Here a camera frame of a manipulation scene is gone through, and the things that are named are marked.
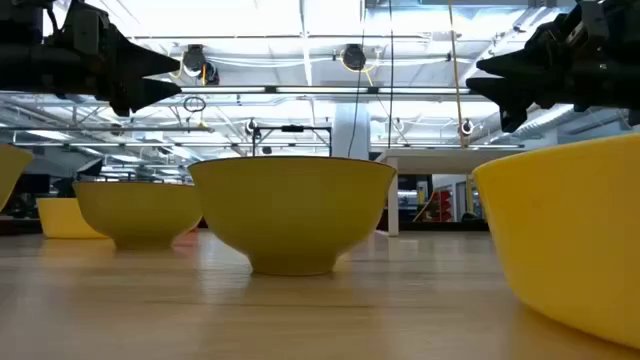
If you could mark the patterned ceramic bowl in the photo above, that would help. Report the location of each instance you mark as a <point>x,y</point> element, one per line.
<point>137,215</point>
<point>292,215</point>
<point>10,170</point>

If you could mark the black metal stand frame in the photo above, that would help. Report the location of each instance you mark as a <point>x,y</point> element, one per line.
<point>292,128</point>

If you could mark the red storage bins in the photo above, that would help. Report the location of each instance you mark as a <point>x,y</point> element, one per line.
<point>442,205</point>

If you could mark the white pillar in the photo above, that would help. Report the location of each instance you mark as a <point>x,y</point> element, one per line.
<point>345,130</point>

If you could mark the yellow plastic bowl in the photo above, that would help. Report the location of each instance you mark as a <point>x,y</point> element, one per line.
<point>60,217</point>
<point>565,240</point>

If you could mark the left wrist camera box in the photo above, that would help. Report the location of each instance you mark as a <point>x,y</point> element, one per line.
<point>85,25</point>

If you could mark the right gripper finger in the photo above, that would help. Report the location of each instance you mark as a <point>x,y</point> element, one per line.
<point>535,60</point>
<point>515,95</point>

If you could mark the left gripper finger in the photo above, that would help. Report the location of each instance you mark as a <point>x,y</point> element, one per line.
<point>137,60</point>
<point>140,95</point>

